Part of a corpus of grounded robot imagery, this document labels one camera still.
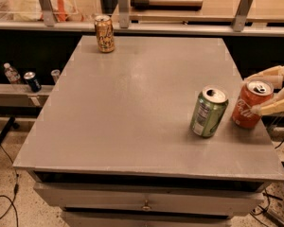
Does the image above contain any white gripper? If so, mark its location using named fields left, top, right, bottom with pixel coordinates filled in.
left=244, top=65, right=284, bottom=116

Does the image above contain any orange coke can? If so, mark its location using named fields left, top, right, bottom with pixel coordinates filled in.
left=232, top=79, right=274, bottom=129

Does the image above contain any green soda can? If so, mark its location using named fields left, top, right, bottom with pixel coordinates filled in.
left=190, top=85, right=228, bottom=138

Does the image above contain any gold soda can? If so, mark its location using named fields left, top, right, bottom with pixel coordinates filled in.
left=95, top=15, right=115, bottom=53

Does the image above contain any silver can on shelf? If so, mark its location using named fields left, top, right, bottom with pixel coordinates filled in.
left=51, top=69, right=61, bottom=82

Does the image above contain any dark blue soda can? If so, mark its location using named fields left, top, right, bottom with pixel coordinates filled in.
left=24, top=72, right=42, bottom=93

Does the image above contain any grey drawer cabinet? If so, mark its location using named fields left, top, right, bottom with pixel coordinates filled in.
left=14, top=36, right=284, bottom=227

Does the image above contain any brass drawer knob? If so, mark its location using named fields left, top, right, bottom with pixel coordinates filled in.
left=141, top=201, right=151, bottom=212

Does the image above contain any orange white bag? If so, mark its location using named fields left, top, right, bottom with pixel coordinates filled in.
left=13, top=0, right=84, bottom=22

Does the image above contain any clear plastic water bottle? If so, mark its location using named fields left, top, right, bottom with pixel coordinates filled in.
left=4, top=62, right=22, bottom=84

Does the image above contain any right metal bracket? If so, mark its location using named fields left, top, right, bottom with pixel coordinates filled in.
left=232, top=0, right=254, bottom=32

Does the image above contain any metal bracket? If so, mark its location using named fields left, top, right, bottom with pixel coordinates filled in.
left=39, top=0, right=56, bottom=26
left=232, top=0, right=254, bottom=32
left=118, top=0, right=130, bottom=28

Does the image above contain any black cables right floor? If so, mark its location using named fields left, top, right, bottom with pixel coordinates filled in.
left=249, top=126, right=284, bottom=227

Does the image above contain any middle metal bracket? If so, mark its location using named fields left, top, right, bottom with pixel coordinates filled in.
left=118, top=0, right=130, bottom=28

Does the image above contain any left metal bracket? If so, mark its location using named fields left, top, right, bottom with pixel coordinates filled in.
left=39, top=0, right=56, bottom=26

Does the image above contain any black floor cable left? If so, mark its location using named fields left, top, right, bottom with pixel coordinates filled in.
left=0, top=123, right=21, bottom=227

